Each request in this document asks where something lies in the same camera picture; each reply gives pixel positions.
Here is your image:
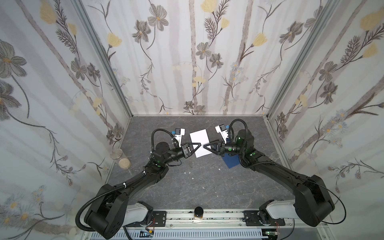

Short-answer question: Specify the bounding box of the white letter with blue border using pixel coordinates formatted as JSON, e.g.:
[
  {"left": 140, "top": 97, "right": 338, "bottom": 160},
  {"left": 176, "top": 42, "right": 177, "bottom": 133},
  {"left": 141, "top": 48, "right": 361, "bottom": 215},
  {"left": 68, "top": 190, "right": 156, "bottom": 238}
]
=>
[{"left": 190, "top": 129, "right": 212, "bottom": 158}]

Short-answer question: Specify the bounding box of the dark blue envelope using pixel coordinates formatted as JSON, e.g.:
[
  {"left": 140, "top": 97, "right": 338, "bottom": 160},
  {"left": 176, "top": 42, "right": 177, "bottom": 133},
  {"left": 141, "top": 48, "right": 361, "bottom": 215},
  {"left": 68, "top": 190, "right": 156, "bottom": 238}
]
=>
[{"left": 222, "top": 154, "right": 240, "bottom": 169}]

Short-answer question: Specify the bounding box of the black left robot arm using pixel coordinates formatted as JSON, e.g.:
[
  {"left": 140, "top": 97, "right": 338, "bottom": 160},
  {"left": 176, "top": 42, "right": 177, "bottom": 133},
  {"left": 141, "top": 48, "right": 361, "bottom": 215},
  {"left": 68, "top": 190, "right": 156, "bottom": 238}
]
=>
[{"left": 75, "top": 142, "right": 202, "bottom": 240}]

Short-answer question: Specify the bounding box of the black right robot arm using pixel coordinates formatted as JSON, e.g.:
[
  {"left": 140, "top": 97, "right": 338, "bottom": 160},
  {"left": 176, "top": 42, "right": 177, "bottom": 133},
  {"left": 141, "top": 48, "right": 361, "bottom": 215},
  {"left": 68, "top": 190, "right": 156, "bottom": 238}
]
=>
[{"left": 204, "top": 130, "right": 335, "bottom": 227}]

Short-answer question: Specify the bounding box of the clear glass cup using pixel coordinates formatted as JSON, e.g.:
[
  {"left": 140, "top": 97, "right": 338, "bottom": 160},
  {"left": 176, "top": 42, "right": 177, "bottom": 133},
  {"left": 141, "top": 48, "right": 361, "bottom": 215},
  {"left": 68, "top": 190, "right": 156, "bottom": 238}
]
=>
[{"left": 269, "top": 152, "right": 281, "bottom": 163}]

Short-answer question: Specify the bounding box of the glass jar with cork lid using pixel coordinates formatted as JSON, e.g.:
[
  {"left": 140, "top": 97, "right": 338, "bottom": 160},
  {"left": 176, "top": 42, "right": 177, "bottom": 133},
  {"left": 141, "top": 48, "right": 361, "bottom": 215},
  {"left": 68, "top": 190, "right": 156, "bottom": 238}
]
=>
[{"left": 110, "top": 149, "right": 132, "bottom": 170}]

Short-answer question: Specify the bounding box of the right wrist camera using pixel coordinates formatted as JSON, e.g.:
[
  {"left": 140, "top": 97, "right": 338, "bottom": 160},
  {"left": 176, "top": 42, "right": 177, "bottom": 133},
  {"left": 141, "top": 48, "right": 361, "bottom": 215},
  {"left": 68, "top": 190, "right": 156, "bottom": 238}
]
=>
[{"left": 215, "top": 124, "right": 229, "bottom": 144}]

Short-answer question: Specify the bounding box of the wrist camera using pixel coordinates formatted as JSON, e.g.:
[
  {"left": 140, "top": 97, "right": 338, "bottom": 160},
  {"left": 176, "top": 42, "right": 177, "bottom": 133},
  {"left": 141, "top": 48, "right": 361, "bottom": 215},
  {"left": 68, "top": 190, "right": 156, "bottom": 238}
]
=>
[
  {"left": 215, "top": 124, "right": 229, "bottom": 144},
  {"left": 172, "top": 128, "right": 185, "bottom": 147}
]

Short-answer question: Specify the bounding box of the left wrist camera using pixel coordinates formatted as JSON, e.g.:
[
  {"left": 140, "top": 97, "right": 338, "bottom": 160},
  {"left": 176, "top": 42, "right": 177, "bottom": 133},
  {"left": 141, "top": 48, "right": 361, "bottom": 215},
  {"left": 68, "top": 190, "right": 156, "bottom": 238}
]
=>
[{"left": 172, "top": 128, "right": 185, "bottom": 147}]

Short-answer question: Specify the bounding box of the black cylinder on rail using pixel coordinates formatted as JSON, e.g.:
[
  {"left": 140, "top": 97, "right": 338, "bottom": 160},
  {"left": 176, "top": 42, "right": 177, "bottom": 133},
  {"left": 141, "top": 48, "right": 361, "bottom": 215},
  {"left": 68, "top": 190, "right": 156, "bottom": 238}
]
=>
[{"left": 194, "top": 206, "right": 204, "bottom": 220}]

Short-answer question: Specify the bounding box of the aluminium mounting rail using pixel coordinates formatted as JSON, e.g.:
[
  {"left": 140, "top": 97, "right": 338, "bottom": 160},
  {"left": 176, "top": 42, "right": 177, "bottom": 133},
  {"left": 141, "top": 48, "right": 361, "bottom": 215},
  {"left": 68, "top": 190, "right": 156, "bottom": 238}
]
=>
[{"left": 113, "top": 204, "right": 308, "bottom": 230}]

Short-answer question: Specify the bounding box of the white perforated cable duct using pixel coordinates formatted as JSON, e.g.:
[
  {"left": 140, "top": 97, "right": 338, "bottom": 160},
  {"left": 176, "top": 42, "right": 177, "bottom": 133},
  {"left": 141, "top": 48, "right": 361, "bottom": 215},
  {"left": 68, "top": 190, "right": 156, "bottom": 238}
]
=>
[{"left": 106, "top": 229, "right": 265, "bottom": 240}]

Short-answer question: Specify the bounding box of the black corrugated cable hose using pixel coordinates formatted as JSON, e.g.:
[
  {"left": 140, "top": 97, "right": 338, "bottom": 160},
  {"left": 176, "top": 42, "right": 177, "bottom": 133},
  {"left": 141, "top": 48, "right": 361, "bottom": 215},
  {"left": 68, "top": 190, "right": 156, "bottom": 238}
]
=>
[{"left": 74, "top": 182, "right": 127, "bottom": 232}]

